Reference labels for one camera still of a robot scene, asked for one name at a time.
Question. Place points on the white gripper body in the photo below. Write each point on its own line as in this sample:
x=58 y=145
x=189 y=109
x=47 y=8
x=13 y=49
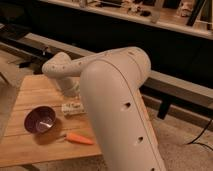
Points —
x=68 y=87

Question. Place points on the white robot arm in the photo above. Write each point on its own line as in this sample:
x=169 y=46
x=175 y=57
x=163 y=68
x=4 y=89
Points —
x=109 y=84

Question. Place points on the purple bowl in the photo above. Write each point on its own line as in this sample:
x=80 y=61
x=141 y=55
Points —
x=40 y=120

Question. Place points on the orange carrot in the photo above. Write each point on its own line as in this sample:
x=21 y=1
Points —
x=73 y=137

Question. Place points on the long wooden shelf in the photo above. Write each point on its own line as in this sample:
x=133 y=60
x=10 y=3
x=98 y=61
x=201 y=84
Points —
x=151 y=16

